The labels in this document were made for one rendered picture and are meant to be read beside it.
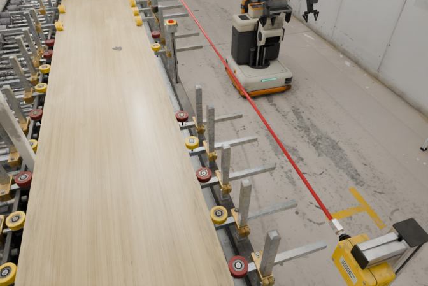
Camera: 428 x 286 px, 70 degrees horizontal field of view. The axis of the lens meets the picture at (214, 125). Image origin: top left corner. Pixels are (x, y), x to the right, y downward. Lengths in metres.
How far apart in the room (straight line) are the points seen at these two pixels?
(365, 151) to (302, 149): 0.61
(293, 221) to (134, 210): 1.43
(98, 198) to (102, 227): 0.17
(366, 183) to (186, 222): 1.94
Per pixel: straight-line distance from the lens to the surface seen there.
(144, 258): 1.40
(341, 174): 3.00
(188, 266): 1.36
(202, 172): 1.60
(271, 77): 3.57
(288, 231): 2.53
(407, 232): 0.58
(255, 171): 1.73
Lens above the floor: 2.13
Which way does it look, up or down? 41 degrees down
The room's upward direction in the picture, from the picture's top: straight up
